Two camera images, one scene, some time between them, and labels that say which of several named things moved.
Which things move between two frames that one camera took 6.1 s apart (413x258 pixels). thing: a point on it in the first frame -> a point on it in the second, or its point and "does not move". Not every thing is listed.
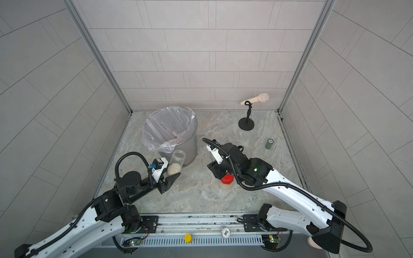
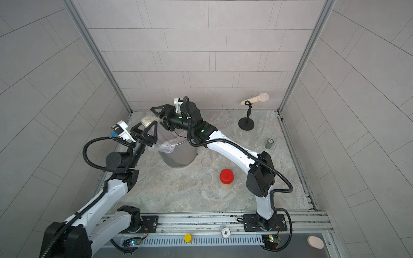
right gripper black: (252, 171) -> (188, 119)
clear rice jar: (176, 163) -> (146, 121)
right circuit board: (270, 241) does not move
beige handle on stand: (263, 97) does not move
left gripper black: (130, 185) -> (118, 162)
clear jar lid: (206, 160) does not move
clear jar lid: (207, 179) does not move
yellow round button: (187, 238) does not move
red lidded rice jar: (226, 182) does not move
